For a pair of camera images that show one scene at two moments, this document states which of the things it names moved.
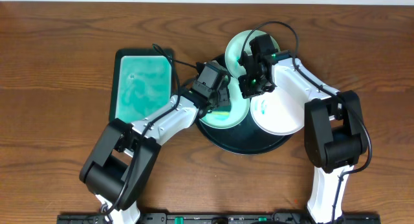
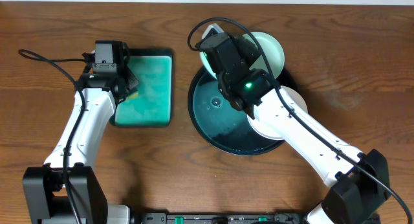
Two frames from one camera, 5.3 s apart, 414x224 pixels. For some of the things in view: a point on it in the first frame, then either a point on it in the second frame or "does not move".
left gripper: [222, 96] → [130, 82]
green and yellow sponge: [220, 113] → [132, 96]
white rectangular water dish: [144, 86] does not move
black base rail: [284, 217] does not move
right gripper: [247, 91] → [243, 48]
